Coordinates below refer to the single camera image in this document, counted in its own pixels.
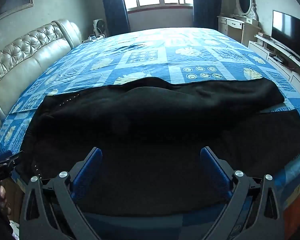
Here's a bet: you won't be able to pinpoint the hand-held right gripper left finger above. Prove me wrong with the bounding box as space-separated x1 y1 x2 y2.
19 147 103 240

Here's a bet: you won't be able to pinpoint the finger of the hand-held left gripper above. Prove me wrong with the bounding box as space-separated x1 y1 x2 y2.
0 151 24 180

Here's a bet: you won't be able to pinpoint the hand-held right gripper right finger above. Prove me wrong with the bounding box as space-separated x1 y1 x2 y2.
200 146 284 240

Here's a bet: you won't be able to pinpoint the black pants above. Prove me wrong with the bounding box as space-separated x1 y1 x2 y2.
15 77 300 217

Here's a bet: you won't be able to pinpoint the person's left hand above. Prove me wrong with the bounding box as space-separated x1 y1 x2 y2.
0 182 11 215

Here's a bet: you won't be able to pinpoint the beige tufted leather headboard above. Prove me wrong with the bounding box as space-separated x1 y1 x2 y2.
0 19 82 120

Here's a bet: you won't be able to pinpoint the white television stand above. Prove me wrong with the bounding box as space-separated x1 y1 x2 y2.
249 32 300 90

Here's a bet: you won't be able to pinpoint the white power strip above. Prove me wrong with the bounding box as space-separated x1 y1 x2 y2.
86 34 105 43

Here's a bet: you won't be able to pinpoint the blue leaf printed bedsheet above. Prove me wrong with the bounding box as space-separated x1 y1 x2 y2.
0 27 300 205

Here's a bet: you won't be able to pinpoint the white fan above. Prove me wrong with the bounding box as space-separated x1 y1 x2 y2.
93 19 107 37

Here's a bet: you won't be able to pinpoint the cream dresser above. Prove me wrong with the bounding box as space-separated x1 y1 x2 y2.
217 14 262 47

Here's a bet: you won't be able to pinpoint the black flat television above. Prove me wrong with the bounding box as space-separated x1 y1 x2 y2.
271 10 300 68

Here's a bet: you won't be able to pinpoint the dark blue curtain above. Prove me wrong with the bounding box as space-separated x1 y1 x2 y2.
191 0 224 30
100 0 130 37

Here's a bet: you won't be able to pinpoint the brown wooden bed frame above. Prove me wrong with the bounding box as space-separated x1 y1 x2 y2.
281 195 300 240

